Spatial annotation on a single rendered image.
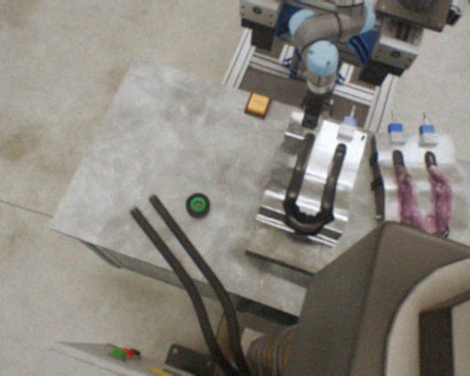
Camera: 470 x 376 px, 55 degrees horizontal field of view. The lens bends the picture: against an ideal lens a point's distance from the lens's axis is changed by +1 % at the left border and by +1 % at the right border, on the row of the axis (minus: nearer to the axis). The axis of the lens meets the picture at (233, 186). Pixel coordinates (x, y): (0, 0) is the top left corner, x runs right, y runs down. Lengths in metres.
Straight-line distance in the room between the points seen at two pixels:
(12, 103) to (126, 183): 1.38
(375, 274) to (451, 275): 0.03
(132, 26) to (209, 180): 1.59
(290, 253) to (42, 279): 1.37
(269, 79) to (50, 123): 1.21
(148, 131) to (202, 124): 0.19
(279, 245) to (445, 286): 1.19
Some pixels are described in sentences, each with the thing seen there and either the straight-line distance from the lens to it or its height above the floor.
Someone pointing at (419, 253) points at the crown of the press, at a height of 2.00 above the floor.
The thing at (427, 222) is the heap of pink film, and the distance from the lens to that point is 1.52.
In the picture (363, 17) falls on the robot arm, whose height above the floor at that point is 1.27.
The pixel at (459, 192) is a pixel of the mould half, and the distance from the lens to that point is 1.60.
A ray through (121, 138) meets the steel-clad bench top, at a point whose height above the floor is 0.80.
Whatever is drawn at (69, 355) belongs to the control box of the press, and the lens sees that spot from 0.79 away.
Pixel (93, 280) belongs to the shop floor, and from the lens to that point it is 2.33.
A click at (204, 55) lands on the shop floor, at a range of 2.76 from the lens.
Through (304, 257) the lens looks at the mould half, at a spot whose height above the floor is 0.86.
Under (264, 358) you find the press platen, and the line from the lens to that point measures 0.94.
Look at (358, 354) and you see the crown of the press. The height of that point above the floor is 2.00.
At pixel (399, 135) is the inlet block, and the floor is 0.88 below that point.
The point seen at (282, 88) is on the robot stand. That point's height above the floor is 0.21.
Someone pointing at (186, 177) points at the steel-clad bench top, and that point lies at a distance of 1.53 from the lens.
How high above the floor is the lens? 2.22
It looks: 70 degrees down
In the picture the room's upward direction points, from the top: 5 degrees clockwise
